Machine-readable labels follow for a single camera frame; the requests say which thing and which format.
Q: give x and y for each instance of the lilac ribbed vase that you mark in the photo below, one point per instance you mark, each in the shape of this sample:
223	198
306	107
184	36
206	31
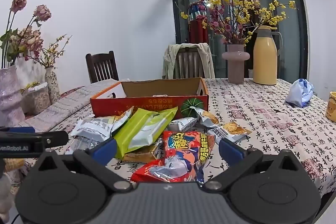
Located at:
10	98

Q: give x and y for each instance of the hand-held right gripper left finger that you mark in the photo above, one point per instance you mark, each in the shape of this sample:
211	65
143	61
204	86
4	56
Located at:
103	151

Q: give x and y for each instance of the thin yellow flower twigs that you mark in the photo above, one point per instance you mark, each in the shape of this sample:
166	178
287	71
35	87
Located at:
51	56

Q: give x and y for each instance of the red snack packet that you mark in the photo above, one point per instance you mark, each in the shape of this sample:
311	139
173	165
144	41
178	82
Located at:
181	155

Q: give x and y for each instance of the yellow thermos jug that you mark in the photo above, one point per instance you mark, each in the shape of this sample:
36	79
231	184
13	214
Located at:
265	61

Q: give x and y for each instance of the dried pink flowers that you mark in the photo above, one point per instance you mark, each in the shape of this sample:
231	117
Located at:
26	40

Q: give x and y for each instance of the clear patterned storage box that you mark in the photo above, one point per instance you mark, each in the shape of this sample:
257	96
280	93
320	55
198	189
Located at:
36	100

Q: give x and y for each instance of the chair with beige jacket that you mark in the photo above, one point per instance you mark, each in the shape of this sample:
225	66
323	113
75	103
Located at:
169	61

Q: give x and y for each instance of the yellow mug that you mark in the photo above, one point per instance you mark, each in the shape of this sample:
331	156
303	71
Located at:
331	108

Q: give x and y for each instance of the blue and white plastic bag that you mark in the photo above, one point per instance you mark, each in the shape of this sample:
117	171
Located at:
299	94

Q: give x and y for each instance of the wooden slatted chair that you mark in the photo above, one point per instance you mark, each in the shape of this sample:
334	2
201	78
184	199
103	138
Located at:
187	64

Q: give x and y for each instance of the tan woven object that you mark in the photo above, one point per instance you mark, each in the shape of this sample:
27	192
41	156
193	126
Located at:
14	164

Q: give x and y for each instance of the red hanging ornament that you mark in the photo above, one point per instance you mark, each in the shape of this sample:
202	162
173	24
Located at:
195	29

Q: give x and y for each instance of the dark framed glass door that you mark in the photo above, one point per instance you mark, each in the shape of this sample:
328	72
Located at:
288	29

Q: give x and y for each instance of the long green snack packet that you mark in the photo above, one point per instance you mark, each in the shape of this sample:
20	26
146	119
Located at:
141	132

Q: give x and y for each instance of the dark wooden chair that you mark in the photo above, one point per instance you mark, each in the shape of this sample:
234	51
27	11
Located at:
101	56

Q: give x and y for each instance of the orange cardboard box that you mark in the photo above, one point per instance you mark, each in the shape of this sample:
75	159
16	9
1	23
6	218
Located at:
147	103

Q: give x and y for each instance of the pink ringed vase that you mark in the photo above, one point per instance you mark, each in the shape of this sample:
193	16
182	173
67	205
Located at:
236	66

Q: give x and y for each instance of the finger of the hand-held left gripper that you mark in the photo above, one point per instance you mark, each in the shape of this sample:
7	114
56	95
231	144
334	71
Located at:
52	138

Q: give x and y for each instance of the clear plastic snack packet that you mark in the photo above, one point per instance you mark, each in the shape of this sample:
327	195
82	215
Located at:
84	145

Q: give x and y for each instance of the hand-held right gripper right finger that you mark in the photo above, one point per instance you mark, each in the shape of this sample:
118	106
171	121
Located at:
231	151

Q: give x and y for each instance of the yellow and red flower branches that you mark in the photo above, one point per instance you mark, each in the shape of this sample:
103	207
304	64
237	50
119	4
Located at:
237	29

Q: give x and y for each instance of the slim floral vase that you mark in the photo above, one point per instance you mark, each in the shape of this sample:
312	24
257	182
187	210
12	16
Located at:
52	87

